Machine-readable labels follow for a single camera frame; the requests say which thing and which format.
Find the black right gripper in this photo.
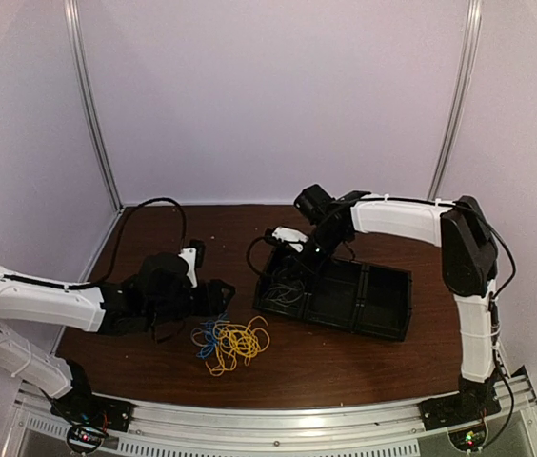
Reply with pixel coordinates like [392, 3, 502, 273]
[288, 224, 348, 280]

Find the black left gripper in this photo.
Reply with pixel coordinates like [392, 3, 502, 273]
[146, 278, 235, 328]

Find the blue cable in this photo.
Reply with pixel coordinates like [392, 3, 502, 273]
[189, 311, 231, 361]

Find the yellow cable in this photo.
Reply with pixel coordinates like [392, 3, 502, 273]
[204, 314, 272, 376]

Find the grey cable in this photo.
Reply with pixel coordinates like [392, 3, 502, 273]
[261, 266, 308, 308]

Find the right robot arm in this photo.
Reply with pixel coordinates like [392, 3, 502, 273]
[294, 185, 507, 421]

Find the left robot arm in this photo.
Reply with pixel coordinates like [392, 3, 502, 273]
[0, 198, 235, 423]

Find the black three-compartment bin tray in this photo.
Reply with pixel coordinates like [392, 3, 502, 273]
[253, 248, 412, 342]

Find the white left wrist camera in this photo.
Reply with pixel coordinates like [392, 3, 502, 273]
[178, 239, 206, 288]

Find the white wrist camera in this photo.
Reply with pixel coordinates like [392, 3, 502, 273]
[265, 226, 308, 253]
[178, 239, 206, 288]

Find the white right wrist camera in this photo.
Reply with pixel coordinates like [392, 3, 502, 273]
[265, 226, 308, 253]

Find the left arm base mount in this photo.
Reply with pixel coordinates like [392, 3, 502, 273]
[47, 391, 133, 432]

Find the aluminium front rail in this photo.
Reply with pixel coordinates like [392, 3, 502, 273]
[0, 370, 537, 457]

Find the aluminium frame post right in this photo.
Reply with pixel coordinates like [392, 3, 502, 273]
[428, 0, 483, 200]

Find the aluminium frame post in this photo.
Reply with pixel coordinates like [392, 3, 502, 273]
[428, 0, 483, 200]
[63, 0, 123, 211]

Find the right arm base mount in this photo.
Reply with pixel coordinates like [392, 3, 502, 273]
[419, 388, 502, 430]

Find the aluminium frame post left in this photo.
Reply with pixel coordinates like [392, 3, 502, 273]
[63, 0, 123, 211]

